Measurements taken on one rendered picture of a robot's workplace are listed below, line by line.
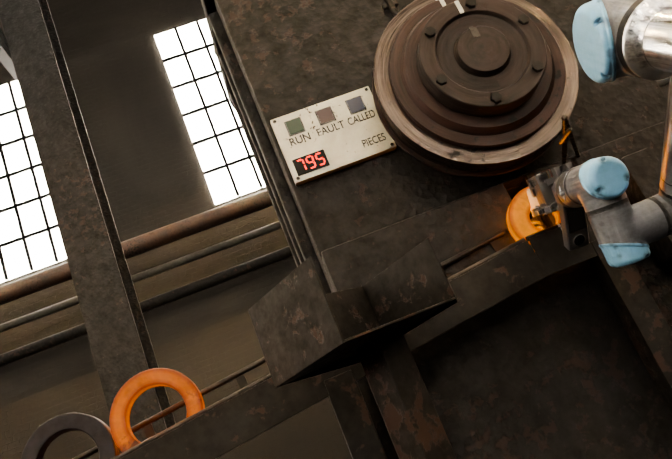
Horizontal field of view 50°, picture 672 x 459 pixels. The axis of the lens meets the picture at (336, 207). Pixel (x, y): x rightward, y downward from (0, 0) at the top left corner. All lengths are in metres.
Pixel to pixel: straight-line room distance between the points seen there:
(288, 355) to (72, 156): 3.62
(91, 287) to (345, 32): 2.78
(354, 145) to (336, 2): 0.43
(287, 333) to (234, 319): 6.63
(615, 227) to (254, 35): 1.05
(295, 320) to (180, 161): 7.39
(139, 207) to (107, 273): 4.07
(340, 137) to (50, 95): 3.36
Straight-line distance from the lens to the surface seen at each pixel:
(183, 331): 7.83
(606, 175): 1.30
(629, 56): 1.04
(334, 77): 1.84
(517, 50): 1.66
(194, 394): 1.48
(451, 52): 1.63
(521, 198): 1.61
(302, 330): 1.10
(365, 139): 1.74
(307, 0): 1.97
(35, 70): 5.04
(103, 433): 1.52
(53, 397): 8.10
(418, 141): 1.60
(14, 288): 7.67
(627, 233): 1.33
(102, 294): 4.29
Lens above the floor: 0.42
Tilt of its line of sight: 19 degrees up
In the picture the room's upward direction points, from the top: 23 degrees counter-clockwise
